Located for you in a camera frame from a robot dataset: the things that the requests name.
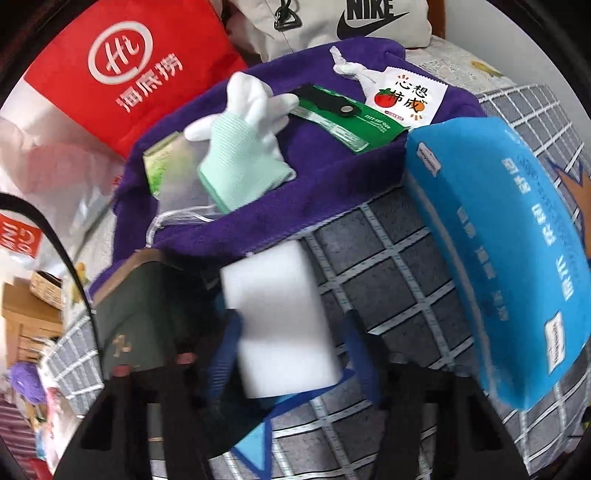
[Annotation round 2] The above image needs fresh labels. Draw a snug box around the white foam sponge block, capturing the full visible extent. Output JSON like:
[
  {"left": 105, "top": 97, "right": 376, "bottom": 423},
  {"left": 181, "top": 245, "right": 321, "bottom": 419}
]
[{"left": 221, "top": 240, "right": 342, "bottom": 399}]

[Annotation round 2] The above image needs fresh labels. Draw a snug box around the white mesh bag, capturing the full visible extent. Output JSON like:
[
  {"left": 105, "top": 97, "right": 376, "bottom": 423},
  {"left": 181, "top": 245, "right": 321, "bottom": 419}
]
[{"left": 146, "top": 140, "right": 223, "bottom": 246}]

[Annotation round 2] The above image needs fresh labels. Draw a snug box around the blue tissue pack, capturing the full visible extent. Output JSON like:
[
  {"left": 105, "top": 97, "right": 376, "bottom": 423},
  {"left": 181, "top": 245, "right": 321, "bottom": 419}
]
[{"left": 406, "top": 117, "right": 590, "bottom": 409}]

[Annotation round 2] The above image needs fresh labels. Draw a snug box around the white mint glove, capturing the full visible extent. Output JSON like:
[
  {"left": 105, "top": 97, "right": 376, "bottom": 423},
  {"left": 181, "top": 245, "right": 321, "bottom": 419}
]
[{"left": 183, "top": 72, "right": 300, "bottom": 214}]

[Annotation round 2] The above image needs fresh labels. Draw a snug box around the green wet wipes pack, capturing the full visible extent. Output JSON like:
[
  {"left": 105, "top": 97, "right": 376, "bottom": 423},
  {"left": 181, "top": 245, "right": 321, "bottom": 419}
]
[{"left": 290, "top": 85, "right": 409, "bottom": 154}]

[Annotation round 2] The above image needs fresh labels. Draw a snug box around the green tea leaf pouch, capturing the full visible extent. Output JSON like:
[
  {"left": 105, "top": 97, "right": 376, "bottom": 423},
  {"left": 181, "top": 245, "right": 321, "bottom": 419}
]
[{"left": 142, "top": 132, "right": 192, "bottom": 198}]

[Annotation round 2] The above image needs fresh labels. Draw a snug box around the yellow adidas pouch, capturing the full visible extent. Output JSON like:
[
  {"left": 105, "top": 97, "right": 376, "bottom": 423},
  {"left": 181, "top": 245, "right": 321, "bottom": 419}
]
[{"left": 293, "top": 83, "right": 361, "bottom": 118}]

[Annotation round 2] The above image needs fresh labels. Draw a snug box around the dark green tin box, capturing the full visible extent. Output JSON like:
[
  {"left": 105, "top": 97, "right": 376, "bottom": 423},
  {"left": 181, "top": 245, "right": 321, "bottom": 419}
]
[{"left": 93, "top": 249, "right": 224, "bottom": 379}]

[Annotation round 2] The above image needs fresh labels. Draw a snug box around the small brown patterned box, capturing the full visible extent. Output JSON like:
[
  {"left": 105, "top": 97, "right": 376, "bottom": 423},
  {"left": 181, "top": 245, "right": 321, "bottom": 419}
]
[{"left": 29, "top": 271, "right": 63, "bottom": 310}]

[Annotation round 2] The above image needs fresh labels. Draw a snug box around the wooden furniture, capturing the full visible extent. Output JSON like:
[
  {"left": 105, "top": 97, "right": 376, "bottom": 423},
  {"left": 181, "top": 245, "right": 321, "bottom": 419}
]
[{"left": 1, "top": 279, "right": 64, "bottom": 367}]

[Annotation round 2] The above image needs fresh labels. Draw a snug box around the white miniso plastic bag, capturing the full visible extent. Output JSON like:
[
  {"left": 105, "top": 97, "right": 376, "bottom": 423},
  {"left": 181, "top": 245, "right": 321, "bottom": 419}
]
[{"left": 1, "top": 79, "right": 124, "bottom": 259}]

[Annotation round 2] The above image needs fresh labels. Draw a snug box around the white persimmon snack packet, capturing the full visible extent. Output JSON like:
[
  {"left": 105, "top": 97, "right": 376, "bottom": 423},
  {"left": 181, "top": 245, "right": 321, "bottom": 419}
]
[{"left": 363, "top": 67, "right": 448, "bottom": 129}]

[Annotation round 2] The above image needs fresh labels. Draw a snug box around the red paper shopping bag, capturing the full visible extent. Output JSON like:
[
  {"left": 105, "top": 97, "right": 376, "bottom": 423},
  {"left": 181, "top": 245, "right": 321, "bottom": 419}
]
[{"left": 24, "top": 0, "right": 246, "bottom": 156}]

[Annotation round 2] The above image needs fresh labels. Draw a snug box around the beige nike waist bag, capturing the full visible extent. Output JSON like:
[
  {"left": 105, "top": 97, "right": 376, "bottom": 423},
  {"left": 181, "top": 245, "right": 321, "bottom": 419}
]
[{"left": 225, "top": 0, "right": 432, "bottom": 62}]

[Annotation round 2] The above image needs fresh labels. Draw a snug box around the black cable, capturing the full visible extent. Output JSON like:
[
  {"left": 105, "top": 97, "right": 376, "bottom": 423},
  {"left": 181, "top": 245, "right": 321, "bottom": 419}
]
[{"left": 0, "top": 192, "right": 107, "bottom": 384}]

